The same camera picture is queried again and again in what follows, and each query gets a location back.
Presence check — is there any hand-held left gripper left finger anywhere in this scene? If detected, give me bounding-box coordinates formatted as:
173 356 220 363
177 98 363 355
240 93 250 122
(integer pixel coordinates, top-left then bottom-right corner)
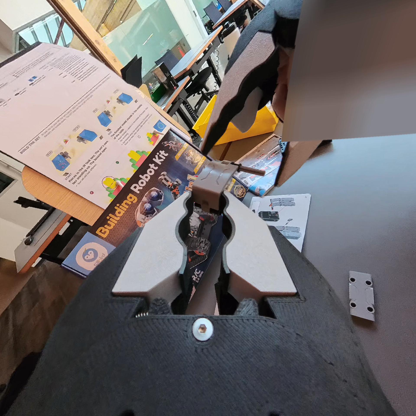
111 192 193 314

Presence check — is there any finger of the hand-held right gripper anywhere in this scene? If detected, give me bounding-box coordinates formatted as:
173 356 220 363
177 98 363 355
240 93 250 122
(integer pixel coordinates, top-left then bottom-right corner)
276 139 333 188
201 32 281 156

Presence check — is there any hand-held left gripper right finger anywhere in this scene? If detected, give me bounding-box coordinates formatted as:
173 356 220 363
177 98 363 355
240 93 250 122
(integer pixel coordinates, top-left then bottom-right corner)
221 191 297 313

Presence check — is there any grey building block piece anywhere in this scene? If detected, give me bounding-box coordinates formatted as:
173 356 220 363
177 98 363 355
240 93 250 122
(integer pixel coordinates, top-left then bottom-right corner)
194 161 240 212

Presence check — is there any grey desk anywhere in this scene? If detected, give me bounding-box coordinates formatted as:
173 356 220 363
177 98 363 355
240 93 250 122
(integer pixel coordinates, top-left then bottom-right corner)
192 133 416 416

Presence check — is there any printed task sheet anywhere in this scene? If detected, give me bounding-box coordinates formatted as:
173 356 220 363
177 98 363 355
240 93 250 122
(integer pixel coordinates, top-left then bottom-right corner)
0 42 173 209

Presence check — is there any person's right hand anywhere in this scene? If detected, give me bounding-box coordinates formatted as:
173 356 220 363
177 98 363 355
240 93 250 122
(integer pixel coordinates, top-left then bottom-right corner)
272 48 293 123

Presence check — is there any open instruction booklet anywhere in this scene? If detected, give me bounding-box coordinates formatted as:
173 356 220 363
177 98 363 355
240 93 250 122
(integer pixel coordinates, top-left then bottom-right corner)
249 194 311 253

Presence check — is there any yellow plastic bin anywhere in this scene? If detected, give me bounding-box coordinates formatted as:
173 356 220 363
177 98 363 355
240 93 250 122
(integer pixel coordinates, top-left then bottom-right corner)
192 94 281 145

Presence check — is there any blue robot kit box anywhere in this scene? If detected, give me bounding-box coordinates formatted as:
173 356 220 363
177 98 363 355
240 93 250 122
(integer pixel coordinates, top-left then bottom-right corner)
61 129 248 316

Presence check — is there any small black box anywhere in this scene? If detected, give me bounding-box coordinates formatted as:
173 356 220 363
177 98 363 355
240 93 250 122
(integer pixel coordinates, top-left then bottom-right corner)
152 63 178 90

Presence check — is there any grey flat plate piece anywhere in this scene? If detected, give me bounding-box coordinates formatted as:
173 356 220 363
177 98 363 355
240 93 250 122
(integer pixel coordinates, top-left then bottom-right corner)
348 270 375 322

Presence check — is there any black folded card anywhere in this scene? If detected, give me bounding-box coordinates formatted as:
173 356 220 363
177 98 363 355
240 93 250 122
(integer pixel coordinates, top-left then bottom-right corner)
120 55 144 88

